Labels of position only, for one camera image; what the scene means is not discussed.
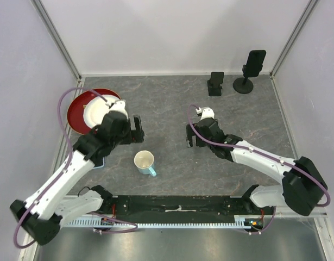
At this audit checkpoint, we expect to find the black folding phone stand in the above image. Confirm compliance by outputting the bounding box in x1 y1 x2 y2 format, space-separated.
207 72 224 97

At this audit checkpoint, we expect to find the black round-base phone holder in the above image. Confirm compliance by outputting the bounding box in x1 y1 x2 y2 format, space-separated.
232 65 254 94

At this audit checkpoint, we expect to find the black phone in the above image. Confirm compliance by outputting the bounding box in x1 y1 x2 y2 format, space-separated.
243 50 267 78

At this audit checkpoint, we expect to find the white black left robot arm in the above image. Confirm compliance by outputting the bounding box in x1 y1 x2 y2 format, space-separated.
10 111 144 246

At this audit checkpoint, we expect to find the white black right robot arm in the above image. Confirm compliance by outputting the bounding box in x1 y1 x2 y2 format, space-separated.
186 118 330 216

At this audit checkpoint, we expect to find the light blue mug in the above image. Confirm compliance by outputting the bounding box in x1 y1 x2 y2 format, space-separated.
134 150 156 177

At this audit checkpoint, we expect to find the white round plate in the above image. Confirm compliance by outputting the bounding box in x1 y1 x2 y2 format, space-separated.
83 95 119 128

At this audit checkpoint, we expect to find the red round tray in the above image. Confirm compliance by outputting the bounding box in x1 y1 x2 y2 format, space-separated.
67 88 121 134

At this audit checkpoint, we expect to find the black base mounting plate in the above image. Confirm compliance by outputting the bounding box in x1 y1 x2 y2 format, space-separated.
88 185 273 222

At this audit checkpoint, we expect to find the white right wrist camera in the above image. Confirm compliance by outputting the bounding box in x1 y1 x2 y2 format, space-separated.
196 107 215 120

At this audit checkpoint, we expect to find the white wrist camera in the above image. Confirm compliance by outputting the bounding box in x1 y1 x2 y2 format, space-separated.
196 107 215 120
105 100 128 118

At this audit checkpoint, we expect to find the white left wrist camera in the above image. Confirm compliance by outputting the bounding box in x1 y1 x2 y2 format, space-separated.
105 100 128 118

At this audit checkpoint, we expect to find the aluminium frame post left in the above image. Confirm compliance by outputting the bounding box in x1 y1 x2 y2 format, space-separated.
31 0 82 81

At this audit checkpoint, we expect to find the aluminium frame post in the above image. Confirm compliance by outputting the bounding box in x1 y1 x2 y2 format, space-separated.
269 0 319 80
31 0 82 81

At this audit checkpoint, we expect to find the aluminium frame post right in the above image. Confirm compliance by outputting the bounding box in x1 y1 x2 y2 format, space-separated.
269 0 319 80

